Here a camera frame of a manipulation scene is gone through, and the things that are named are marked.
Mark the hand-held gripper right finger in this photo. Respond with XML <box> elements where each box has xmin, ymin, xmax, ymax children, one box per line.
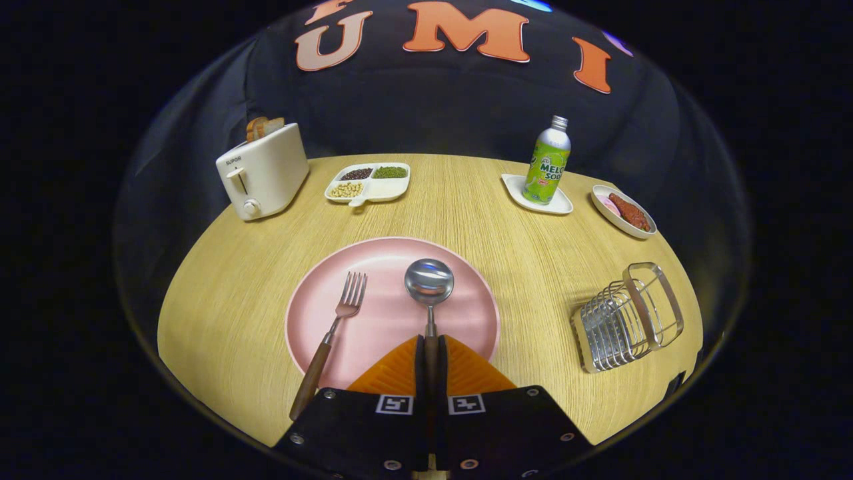
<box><xmin>433</xmin><ymin>335</ymin><xmax>594</xmax><ymax>480</ymax></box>

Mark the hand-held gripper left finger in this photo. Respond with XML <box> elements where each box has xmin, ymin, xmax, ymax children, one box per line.
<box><xmin>273</xmin><ymin>335</ymin><xmax>432</xmax><ymax>480</ymax></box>

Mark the wooden handled metal spoon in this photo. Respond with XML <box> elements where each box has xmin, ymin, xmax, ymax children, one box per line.
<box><xmin>405</xmin><ymin>259</ymin><xmax>455</xmax><ymax>401</ymax></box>

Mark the wooden handled metal fork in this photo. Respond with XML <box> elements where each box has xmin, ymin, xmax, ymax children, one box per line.
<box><xmin>289</xmin><ymin>271</ymin><xmax>368</xmax><ymax>421</ymax></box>

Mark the pink round plate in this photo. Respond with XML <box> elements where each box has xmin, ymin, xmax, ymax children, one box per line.
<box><xmin>285</xmin><ymin>237</ymin><xmax>500</xmax><ymax>391</ymax></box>

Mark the white divided bean dish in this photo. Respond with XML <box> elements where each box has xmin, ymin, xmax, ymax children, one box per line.
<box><xmin>325</xmin><ymin>163</ymin><xmax>411</xmax><ymax>207</ymax></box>

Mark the white square coaster tray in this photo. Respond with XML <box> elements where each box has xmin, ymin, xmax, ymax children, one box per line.
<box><xmin>501</xmin><ymin>174</ymin><xmax>574</xmax><ymax>215</ymax></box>

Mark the green soda bottle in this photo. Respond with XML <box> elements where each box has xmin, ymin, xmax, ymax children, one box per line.
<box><xmin>522</xmin><ymin>115</ymin><xmax>572</xmax><ymax>205</ymax></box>

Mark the white oval food plate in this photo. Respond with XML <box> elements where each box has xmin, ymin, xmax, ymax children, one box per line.
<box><xmin>591</xmin><ymin>185</ymin><xmax>658</xmax><ymax>239</ymax></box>

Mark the brown meat piece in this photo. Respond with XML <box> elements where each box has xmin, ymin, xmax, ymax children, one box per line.
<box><xmin>608</xmin><ymin>193</ymin><xmax>651</xmax><ymax>232</ymax></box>

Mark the cream white toaster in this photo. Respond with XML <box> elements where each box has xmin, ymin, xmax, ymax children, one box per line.
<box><xmin>215</xmin><ymin>123</ymin><xmax>310</xmax><ymax>221</ymax></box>

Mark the metal wire cutlery rack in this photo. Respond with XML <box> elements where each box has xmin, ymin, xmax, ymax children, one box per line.
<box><xmin>572</xmin><ymin>262</ymin><xmax>685</xmax><ymax>373</ymax></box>

